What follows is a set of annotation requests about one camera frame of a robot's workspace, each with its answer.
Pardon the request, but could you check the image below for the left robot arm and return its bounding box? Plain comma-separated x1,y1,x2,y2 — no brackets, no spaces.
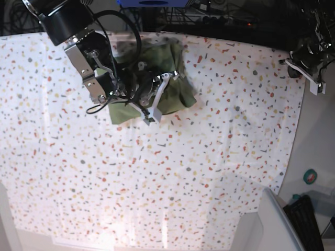
290,1,334,81

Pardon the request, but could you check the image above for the green t-shirt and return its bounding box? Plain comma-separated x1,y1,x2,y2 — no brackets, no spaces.
108,41,197,126

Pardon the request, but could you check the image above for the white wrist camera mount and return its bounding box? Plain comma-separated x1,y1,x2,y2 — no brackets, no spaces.
129,71,179,126
278,53,327,95

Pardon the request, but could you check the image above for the terrazzo pattern table cloth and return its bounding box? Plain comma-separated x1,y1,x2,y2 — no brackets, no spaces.
1,33,305,250

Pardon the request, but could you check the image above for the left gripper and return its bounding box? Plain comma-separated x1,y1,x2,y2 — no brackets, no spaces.
287,45,330,78

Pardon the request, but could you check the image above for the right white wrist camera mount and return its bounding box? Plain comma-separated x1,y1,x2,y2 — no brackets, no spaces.
129,71,179,126

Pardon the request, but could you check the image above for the black keyboard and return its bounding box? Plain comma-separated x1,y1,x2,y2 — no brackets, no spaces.
283,195,324,251

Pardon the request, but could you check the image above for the grey plastic bin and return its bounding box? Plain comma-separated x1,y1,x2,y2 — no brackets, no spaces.
258,188,305,251

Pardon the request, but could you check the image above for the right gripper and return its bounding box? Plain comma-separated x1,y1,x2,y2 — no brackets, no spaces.
119,70,162,107

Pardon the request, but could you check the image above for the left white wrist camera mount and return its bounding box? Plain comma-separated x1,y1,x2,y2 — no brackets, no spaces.
278,53,327,95

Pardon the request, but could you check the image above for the green tape roll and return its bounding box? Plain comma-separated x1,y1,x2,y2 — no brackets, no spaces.
303,169,318,185

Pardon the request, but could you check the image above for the blue box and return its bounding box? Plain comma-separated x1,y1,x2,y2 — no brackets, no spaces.
117,0,195,8

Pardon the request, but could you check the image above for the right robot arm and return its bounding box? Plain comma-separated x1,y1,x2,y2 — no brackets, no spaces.
23,1,154,116

